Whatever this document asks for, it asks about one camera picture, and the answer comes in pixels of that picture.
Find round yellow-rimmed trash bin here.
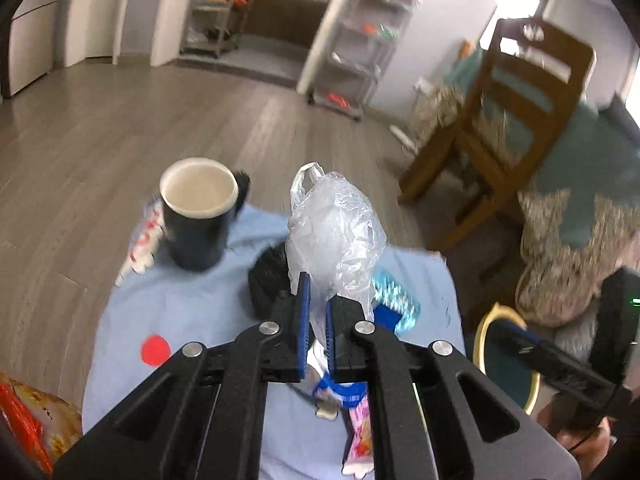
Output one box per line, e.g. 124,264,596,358
472,302,543,416

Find blue wrapper packet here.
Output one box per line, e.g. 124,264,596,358
372,267,422,336

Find metal shelf rack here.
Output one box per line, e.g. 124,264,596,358
179,0,261,58

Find person's right hand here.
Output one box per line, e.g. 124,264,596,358
537,395,613,461

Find clear plastic bag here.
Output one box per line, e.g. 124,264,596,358
286,162,388,321

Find white drawer cabinet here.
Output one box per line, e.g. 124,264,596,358
7,0,66,98

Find black mug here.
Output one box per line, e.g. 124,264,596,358
160,157,251,273

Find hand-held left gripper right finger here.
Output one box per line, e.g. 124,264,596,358
326,295,583,480

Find pink snack wrapper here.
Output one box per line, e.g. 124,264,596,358
340,392,376,476

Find black plastic bag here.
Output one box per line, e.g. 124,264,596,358
247,247,293,318

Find white door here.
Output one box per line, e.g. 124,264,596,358
65,0,126,63

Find white power strip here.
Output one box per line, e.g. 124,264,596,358
390,125,418,153

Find grey trolley rack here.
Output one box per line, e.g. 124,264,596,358
306,0,416,122

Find brown kitchen cabinet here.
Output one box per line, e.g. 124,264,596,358
245,0,328,51

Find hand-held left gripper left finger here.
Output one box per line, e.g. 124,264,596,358
52,271,313,480

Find wooden chair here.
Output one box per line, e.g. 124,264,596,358
397,16,598,281

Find red plastic bag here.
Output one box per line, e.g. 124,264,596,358
0,372,83,476

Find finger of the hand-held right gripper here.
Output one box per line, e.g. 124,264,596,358
497,319,618,413

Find blue cartoon printed cloth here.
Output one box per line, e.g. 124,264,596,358
82,195,466,480

